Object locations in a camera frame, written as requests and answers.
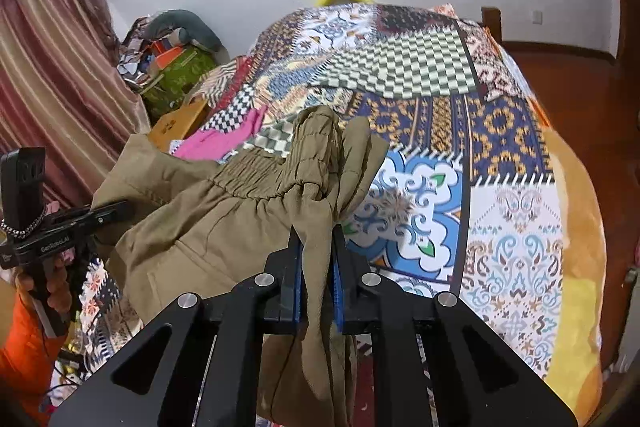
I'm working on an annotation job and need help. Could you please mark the olive khaki pants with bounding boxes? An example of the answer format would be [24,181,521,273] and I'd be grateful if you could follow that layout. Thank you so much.
[93,106,388,426]

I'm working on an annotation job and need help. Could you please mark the left orange sleeve forearm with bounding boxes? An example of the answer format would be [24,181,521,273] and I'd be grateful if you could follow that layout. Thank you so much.
[1,297,67,426]

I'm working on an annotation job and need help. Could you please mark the left hand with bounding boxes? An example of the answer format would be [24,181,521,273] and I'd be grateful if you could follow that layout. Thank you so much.
[13,200,75,316]

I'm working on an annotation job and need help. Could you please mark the patchwork patterned bed quilt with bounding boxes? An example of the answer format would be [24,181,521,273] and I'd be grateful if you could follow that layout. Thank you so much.
[81,4,563,426]

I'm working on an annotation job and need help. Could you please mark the wooden folding bed table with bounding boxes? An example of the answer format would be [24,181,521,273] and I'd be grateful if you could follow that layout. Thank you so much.
[148,98,209,152]

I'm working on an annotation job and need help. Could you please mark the pink folded cloth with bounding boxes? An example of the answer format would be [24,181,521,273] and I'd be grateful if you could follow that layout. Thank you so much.
[171,107,266,160]

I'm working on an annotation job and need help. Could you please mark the green patterned storage bag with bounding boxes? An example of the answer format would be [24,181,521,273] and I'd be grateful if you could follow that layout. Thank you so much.
[140,46,217,120]

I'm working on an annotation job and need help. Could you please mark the yellow orange blanket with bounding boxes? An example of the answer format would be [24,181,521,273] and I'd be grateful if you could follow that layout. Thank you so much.
[528,98,606,426]

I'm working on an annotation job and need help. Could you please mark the grey plush pillow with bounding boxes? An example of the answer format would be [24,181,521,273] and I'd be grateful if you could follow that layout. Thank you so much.
[144,10,222,53]

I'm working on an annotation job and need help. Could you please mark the wooden bed post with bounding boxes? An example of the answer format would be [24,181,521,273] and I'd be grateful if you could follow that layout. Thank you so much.
[480,6,502,44]

